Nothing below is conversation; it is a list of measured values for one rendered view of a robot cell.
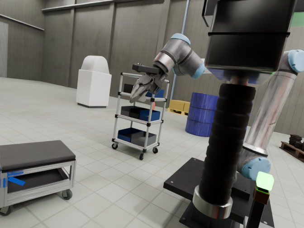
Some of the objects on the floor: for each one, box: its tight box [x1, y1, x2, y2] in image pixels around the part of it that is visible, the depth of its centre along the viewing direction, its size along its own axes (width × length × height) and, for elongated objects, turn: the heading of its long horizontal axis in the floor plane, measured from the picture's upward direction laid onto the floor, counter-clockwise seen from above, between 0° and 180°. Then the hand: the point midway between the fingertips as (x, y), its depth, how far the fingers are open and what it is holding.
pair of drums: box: [185, 92, 253, 142], centre depth 390 cm, size 79×126×93 cm, turn 11°
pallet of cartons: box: [167, 100, 190, 117], centre depth 710 cm, size 147×105×50 cm
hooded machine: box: [76, 56, 112, 108], centre depth 540 cm, size 77×69×154 cm
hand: (130, 99), depth 77 cm, fingers closed
